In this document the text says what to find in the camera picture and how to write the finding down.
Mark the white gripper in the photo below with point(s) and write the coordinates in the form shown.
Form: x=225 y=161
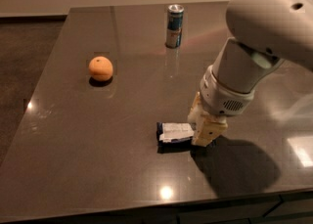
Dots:
x=223 y=100

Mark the blue white rxbar wrapper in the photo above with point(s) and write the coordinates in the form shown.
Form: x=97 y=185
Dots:
x=173 y=133

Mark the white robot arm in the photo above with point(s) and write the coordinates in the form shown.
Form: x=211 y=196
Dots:
x=264 y=33

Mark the blue silver drink can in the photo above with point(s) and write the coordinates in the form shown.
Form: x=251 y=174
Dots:
x=174 y=26

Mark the orange fruit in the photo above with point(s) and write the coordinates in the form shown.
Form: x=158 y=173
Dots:
x=101 y=68

